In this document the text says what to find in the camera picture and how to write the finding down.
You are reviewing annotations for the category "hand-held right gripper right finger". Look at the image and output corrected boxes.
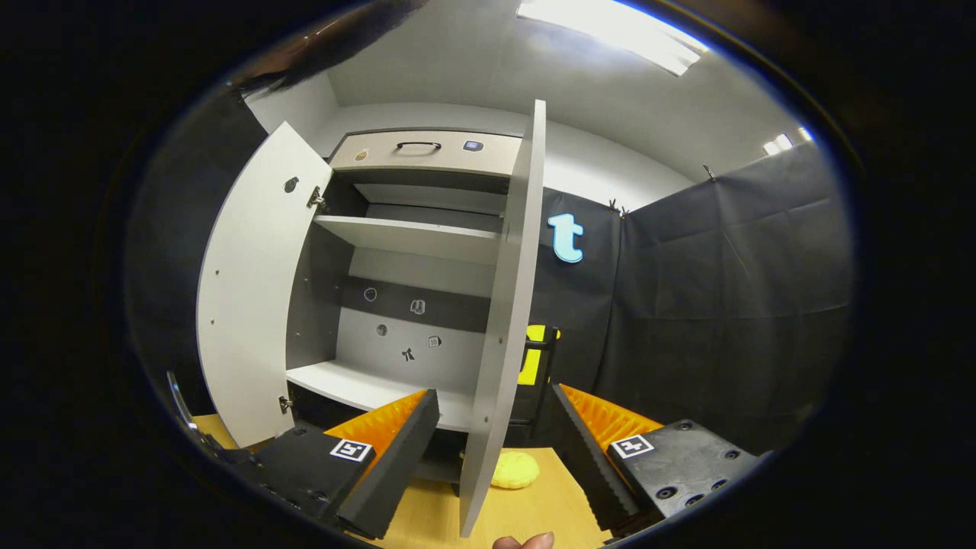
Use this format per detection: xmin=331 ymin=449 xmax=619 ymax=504
xmin=549 ymin=382 xmax=766 ymax=536

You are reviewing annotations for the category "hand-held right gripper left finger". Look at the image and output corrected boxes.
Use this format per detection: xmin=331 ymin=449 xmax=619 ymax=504
xmin=250 ymin=387 xmax=441 ymax=540

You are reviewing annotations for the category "white cabinet shelf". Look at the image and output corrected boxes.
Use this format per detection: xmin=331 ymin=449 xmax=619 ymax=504
xmin=286 ymin=360 xmax=477 ymax=433
xmin=313 ymin=214 xmax=504 ymax=265

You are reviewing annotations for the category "grey wooden cabinet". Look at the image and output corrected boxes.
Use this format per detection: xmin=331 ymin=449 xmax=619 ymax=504
xmin=286 ymin=128 xmax=527 ymax=489

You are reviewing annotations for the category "beige cabinet drawer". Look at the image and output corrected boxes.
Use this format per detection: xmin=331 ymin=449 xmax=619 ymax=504
xmin=329 ymin=131 xmax=523 ymax=178

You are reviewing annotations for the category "yellow bumpy foam object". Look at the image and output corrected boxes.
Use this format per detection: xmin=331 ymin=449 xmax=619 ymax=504
xmin=490 ymin=451 xmax=541 ymax=490

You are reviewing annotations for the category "black backdrop cloth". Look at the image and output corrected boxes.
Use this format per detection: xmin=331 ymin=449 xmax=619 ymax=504
xmin=126 ymin=84 xmax=855 ymax=458

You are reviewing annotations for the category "small ceiling light panel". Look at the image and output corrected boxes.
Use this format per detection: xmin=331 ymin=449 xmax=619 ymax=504
xmin=765 ymin=126 xmax=815 ymax=157

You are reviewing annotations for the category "long ceiling light panel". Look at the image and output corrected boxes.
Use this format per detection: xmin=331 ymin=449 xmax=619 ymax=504
xmin=516 ymin=0 xmax=710 ymax=77

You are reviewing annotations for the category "black door handle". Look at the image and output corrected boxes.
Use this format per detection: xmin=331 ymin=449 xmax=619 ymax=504
xmin=509 ymin=326 xmax=561 ymax=447

